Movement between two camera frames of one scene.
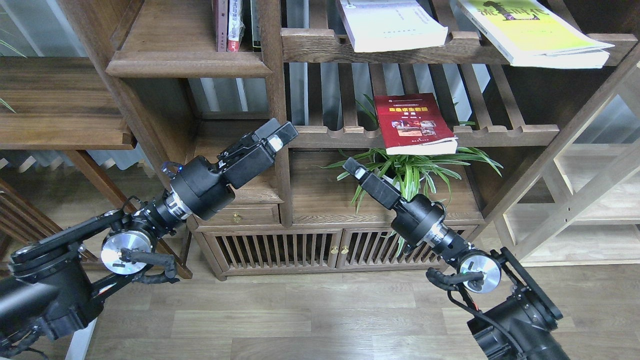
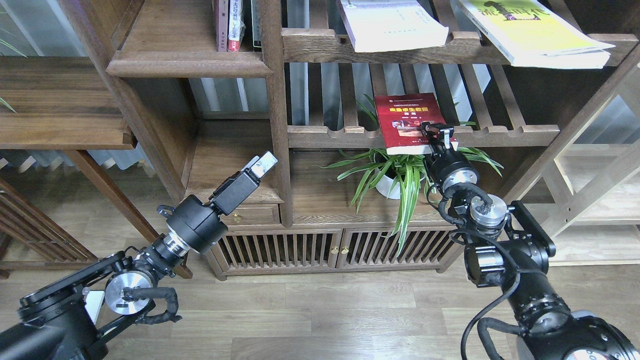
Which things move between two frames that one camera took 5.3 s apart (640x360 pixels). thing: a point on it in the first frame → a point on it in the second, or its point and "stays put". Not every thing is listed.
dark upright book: [256, 31] stays put
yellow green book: [532, 33] stays put
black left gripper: [207, 191] → [200, 226]
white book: [379, 25] stays put
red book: [413, 124] stays put
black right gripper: [413, 214] → [446, 167]
